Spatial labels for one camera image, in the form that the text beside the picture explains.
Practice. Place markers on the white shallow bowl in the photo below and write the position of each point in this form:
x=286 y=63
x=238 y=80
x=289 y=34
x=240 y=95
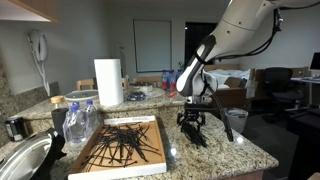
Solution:
x=81 y=95

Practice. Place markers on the white desk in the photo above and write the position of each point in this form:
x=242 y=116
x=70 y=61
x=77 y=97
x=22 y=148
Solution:
x=306 y=80

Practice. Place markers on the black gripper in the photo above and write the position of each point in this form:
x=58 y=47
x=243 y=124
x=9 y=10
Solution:
x=194 y=107

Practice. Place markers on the computer monitor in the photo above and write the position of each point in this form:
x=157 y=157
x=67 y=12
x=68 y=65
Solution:
x=316 y=61

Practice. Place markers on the black cup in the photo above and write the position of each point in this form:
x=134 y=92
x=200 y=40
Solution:
x=59 y=120

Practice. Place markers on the bundle of black zip ties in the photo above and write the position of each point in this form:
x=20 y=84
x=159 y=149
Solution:
x=195 y=135

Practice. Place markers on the black coiled item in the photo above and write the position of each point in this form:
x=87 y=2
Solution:
x=136 y=96

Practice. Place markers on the wooden wall cabinet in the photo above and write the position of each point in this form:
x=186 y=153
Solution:
x=33 y=6

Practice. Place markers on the wooden chair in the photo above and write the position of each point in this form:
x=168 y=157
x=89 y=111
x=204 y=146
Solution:
x=85 y=83

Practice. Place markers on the black office chair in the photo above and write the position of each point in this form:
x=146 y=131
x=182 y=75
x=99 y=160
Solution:
x=278 y=80

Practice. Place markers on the grey trash bin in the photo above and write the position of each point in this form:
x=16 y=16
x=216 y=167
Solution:
x=238 y=121

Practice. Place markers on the large clear water bottle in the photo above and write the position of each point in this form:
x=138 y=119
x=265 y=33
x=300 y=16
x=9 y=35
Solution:
x=75 y=126

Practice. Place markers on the small clear water bottle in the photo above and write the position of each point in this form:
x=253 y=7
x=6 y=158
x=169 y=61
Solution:
x=92 y=116

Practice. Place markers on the pile of black zip ties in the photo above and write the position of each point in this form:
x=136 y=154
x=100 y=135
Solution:
x=116 y=140

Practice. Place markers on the brown cardboard box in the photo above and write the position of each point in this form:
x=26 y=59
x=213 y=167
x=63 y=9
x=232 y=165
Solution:
x=236 y=96

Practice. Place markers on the white paper towel roll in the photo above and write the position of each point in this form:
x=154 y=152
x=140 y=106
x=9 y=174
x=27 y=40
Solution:
x=108 y=83

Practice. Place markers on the cardboard cover box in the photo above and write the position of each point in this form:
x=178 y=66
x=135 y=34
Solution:
x=156 y=143

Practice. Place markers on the white tape roll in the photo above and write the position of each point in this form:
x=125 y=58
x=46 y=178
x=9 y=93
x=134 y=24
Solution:
x=146 y=87

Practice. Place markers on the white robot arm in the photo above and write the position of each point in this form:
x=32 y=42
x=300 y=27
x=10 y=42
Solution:
x=240 y=30

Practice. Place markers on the white wall board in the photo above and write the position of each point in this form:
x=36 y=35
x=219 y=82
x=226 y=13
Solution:
x=152 y=46

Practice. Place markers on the jar with wooden lid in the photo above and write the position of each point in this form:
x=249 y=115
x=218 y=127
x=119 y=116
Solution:
x=57 y=101

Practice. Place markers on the orange marker pen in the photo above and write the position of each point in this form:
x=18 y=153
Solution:
x=172 y=94

